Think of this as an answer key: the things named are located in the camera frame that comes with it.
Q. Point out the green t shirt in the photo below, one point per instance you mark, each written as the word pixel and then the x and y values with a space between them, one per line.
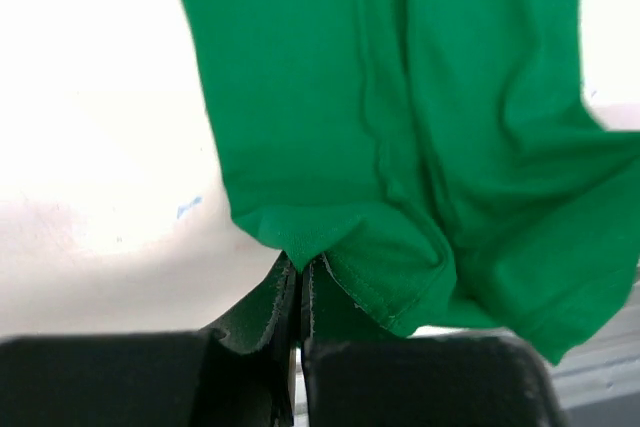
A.
pixel 437 152

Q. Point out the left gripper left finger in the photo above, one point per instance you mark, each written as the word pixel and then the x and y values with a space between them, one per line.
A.
pixel 248 374

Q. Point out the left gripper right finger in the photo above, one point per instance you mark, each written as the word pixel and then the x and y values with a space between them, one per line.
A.
pixel 343 354

